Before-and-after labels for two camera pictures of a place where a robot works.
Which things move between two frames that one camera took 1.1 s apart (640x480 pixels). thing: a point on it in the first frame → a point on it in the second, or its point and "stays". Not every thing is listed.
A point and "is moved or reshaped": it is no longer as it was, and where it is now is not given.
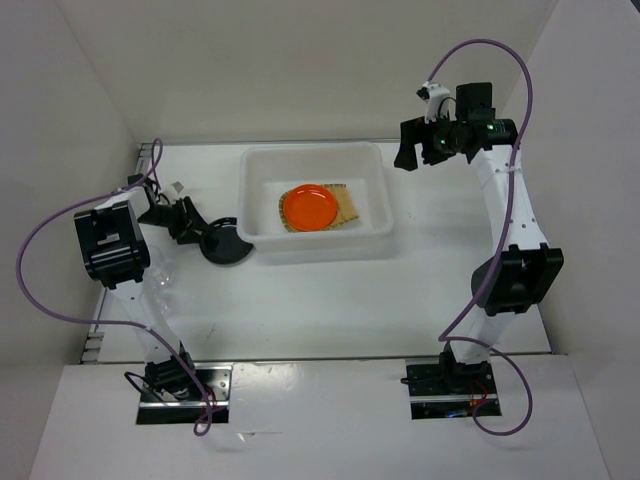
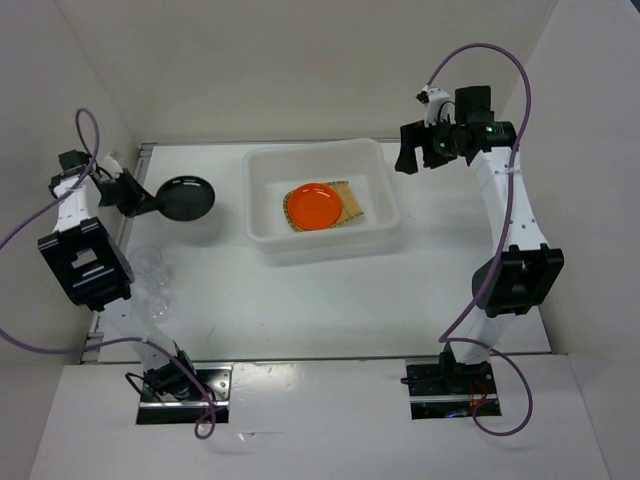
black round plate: x=221 y=243 → x=185 y=198
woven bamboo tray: x=346 y=211 is moved or reshaped
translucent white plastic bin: x=315 y=200 stays
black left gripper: x=183 y=232 → x=141 y=200
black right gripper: x=415 y=131 stays
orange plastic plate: x=310 y=207 stays
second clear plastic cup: x=160 y=301 stays
